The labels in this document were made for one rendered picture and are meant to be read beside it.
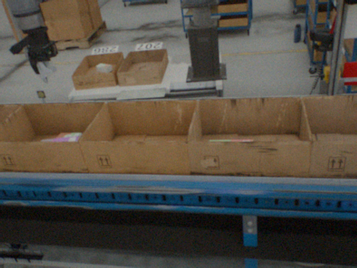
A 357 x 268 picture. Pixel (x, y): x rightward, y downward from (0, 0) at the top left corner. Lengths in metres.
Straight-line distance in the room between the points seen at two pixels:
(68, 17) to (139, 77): 3.64
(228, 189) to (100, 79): 1.45
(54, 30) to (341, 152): 5.26
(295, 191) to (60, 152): 0.82
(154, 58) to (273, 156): 1.67
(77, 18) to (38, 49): 4.43
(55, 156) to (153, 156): 0.37
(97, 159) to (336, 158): 0.80
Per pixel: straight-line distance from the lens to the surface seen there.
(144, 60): 2.69
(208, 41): 2.23
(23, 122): 1.72
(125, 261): 1.87
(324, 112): 1.45
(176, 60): 2.67
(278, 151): 1.17
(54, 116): 1.68
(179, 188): 1.21
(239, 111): 1.42
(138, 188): 1.26
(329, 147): 1.18
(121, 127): 1.57
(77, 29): 5.87
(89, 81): 2.43
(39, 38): 1.41
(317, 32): 1.96
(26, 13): 1.37
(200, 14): 2.23
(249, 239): 1.38
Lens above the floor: 1.71
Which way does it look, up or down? 32 degrees down
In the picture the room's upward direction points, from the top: 8 degrees counter-clockwise
